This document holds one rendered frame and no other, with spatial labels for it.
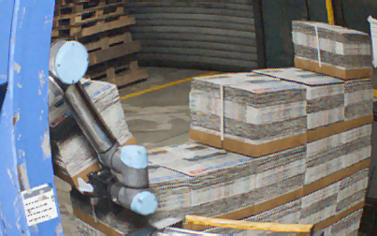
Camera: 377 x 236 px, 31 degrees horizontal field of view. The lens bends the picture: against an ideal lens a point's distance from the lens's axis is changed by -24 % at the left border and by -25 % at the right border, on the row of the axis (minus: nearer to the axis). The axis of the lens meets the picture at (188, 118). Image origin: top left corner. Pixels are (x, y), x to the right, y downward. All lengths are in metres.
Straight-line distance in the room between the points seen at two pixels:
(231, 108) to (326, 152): 0.51
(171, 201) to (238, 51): 7.69
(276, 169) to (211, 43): 7.55
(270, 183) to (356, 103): 0.66
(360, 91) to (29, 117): 2.79
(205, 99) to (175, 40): 7.69
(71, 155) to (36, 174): 1.80
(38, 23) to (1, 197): 0.19
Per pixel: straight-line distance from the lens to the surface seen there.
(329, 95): 3.24
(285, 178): 3.10
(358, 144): 3.51
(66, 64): 2.12
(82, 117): 2.35
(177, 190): 2.76
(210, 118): 3.13
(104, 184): 2.46
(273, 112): 2.99
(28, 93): 0.74
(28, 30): 0.73
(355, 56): 3.41
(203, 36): 10.58
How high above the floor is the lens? 1.55
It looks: 11 degrees down
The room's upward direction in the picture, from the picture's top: 1 degrees counter-clockwise
